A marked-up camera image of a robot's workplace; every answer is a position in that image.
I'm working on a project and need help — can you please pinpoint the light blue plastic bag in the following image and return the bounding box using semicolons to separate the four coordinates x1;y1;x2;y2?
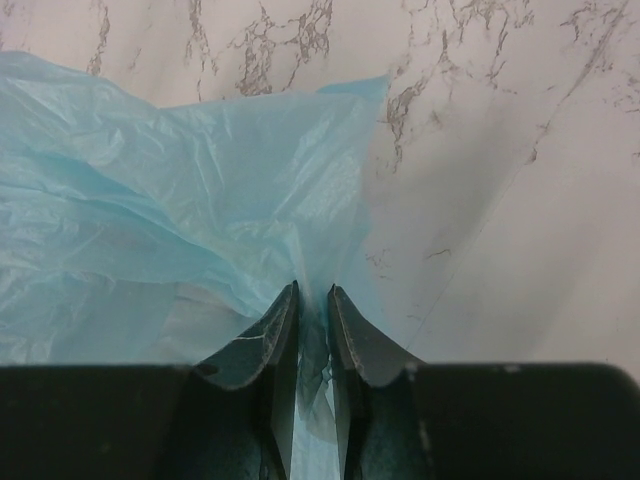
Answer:
1;51;388;479

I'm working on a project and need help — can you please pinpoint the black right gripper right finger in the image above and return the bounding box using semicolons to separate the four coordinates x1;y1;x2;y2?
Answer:
327;285;425;479

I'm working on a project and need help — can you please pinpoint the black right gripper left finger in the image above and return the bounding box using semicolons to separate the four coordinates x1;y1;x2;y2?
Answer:
192;282;300;479

